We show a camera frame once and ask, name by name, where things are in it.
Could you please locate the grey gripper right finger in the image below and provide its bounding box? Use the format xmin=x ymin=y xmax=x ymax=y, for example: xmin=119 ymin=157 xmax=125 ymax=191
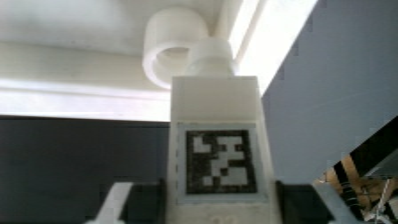
xmin=276 ymin=182 xmax=350 ymax=224

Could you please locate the white square tabletop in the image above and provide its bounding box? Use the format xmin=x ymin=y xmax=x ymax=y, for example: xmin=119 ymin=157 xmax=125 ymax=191
xmin=0 ymin=0 xmax=320 ymax=122

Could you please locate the white right obstacle wall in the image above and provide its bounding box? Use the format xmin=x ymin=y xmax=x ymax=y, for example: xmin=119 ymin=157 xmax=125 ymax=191
xmin=263 ymin=0 xmax=398 ymax=183

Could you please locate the white table leg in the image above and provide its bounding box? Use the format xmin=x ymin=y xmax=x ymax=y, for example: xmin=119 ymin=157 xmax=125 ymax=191
xmin=165 ymin=38 xmax=281 ymax=224

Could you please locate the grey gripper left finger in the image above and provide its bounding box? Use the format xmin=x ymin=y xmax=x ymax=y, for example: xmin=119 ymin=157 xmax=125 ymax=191
xmin=84 ymin=181 xmax=165 ymax=224

